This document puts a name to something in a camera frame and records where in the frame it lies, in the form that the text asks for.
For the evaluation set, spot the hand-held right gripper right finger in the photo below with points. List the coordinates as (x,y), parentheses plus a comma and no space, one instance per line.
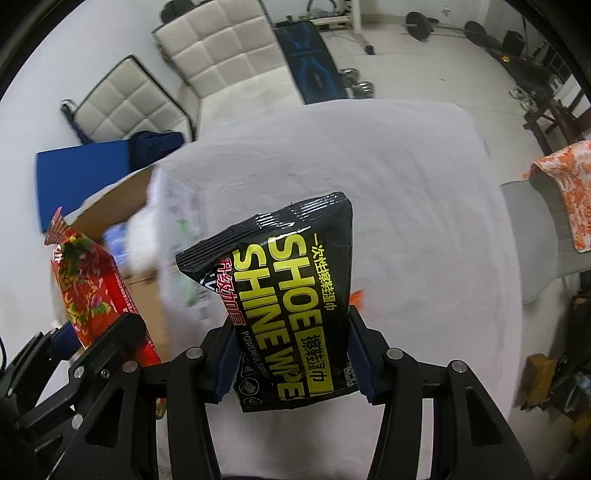
(362,364)

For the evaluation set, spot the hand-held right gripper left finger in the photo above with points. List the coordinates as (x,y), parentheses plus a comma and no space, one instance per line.
(225,369)

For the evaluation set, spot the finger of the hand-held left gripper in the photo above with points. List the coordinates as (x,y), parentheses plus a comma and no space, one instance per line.
(117,339)
(62,340)

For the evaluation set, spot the cardboard box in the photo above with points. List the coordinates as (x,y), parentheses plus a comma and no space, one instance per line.
(138,295)

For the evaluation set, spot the red floral packet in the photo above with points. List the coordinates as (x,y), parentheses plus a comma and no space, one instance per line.
(87,286)

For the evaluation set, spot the black shoe wipes packet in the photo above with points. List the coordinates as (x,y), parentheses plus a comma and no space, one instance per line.
(286,295)

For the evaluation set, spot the small orange packet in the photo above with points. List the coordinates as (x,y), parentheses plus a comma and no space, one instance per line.
(358,297)

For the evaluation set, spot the white packets in box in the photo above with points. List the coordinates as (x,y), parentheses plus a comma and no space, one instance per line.
(143,240)

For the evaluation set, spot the white blanket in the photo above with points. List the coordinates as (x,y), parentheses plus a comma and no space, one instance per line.
(392,207)

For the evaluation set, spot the yellow-brown box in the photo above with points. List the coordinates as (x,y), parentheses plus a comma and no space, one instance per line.
(542,371)

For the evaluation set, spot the dark blue bag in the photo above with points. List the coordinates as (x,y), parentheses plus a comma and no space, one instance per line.
(154,147)

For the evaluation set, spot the grey chair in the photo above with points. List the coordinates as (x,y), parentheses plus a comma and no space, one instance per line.
(540,235)

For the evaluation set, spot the white quilted chair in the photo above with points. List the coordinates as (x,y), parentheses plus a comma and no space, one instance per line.
(226,46)
(124,106)

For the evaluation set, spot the orange floral cloth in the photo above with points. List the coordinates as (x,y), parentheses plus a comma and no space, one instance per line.
(570,184)

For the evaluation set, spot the chrome dumbbell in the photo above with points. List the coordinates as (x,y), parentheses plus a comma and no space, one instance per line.
(358,83)

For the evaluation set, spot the black and blue exercise mat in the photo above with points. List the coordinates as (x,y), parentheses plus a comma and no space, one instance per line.
(309,60)

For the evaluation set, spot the white sneakers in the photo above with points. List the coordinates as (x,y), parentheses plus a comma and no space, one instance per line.
(524,99)

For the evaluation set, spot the dark wooden chair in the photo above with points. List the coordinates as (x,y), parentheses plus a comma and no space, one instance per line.
(554,120)

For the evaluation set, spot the black barbell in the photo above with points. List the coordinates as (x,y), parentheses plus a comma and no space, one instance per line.
(443,27)

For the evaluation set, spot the black bag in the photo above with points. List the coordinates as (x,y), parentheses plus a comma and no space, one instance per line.
(513,41)

